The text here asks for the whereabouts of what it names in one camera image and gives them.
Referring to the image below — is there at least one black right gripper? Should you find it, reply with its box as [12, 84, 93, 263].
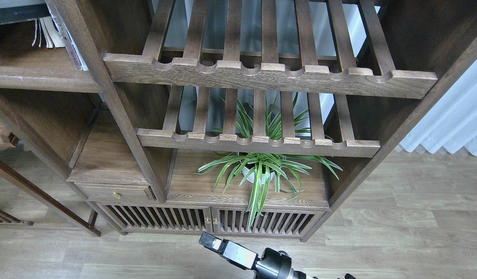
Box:
[199, 232, 293, 279]

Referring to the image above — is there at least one red cover book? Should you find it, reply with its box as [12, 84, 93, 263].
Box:
[32, 16, 65, 49]

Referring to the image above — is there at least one black and yellow book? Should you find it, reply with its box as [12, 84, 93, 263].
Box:
[0, 0, 50, 25]

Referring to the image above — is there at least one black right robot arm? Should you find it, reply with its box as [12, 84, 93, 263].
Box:
[199, 232, 316, 279]

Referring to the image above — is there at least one white plant pot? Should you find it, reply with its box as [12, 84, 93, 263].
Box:
[241, 166, 274, 185]

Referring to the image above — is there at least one green spider plant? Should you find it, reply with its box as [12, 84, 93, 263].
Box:
[194, 100, 343, 228]

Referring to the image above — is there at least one dark wooden bookshelf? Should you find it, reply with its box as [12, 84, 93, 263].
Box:
[0, 0, 477, 241]

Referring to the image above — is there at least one worn upright book spine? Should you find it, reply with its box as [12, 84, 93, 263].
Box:
[46, 0, 88, 71]

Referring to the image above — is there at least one white curtain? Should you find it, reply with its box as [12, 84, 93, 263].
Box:
[398, 60, 477, 156]

